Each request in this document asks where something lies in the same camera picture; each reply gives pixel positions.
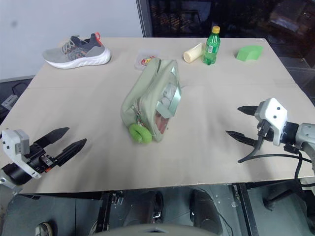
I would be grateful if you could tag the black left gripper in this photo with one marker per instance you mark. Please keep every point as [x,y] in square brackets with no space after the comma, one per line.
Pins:
[37,157]

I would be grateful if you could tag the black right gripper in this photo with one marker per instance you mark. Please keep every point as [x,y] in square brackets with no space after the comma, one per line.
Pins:
[264,134]

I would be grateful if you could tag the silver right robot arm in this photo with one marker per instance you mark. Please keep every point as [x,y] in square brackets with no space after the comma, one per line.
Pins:
[306,134]

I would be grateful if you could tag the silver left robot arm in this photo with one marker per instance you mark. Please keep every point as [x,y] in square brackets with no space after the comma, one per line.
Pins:
[13,175]

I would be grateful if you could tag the green toiletry bag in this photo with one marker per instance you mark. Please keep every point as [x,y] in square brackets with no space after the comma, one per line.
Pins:
[145,93]

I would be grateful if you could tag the small grey floor device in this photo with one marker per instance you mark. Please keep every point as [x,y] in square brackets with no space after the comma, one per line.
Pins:
[9,102]

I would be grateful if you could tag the green foam block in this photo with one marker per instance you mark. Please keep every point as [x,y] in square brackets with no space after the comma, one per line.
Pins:
[248,54]

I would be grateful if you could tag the green bottle with yellow cap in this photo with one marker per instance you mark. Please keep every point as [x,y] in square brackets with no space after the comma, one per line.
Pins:
[210,52]

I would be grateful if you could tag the green plush zipper charm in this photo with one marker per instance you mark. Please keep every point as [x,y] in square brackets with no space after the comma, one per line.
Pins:
[142,134]

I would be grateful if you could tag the thin black table leg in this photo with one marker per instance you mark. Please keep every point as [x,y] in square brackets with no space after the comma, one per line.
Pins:
[105,211]

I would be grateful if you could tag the wide black table leg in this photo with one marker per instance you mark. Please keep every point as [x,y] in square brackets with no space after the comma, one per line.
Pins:
[243,211]

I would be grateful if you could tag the grey sneaker with white sole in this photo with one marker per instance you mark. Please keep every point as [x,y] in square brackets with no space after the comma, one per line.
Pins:
[73,55]

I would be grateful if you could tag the cream plastic cup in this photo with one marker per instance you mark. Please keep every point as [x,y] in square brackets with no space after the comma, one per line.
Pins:
[193,52]

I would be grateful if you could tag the grey shoe with white sole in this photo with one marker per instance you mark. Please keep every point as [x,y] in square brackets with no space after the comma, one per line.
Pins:
[43,229]

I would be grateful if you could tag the broad dark rounded shape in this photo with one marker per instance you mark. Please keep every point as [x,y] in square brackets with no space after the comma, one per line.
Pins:
[204,211]

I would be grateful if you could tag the narrow dark rounded shape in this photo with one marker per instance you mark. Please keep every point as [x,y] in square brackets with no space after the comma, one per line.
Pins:
[156,206]

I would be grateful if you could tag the small candy packet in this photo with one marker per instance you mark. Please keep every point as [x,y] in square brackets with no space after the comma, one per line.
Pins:
[147,52]

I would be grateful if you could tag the grey robot torso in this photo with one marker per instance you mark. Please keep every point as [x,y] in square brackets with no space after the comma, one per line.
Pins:
[157,231]

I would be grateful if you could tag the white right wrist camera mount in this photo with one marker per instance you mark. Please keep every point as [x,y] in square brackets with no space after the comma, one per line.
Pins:
[274,113]

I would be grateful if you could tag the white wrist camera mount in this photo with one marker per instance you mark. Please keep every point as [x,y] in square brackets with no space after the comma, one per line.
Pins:
[274,113]
[14,140]

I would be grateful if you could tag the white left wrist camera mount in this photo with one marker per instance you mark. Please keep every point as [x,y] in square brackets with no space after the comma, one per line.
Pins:
[14,140]

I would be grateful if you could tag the grey window frame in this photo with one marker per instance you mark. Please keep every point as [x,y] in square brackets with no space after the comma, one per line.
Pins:
[144,17]

